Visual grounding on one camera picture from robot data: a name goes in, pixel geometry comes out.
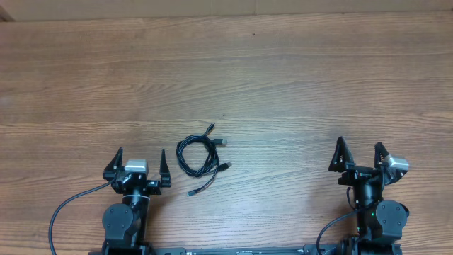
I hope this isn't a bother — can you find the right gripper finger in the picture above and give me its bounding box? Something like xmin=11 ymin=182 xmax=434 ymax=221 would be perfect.
xmin=374 ymin=142 xmax=389 ymax=169
xmin=328 ymin=136 xmax=355 ymax=173

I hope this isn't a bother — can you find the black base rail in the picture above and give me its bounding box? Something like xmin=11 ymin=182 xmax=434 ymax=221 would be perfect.
xmin=88 ymin=243 xmax=404 ymax=255

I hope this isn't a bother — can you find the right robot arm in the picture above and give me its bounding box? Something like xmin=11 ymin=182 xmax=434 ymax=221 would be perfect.
xmin=316 ymin=137 xmax=410 ymax=254

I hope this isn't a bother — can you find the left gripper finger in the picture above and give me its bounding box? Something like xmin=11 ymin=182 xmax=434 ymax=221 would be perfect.
xmin=103 ymin=147 xmax=123 ymax=174
xmin=159 ymin=149 xmax=171 ymax=183

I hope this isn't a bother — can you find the black thin USB cable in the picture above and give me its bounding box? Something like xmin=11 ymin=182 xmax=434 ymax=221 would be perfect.
xmin=186 ymin=122 xmax=220 ymax=198

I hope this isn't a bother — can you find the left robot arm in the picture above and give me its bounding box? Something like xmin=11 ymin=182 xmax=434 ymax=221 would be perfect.
xmin=101 ymin=148 xmax=171 ymax=255

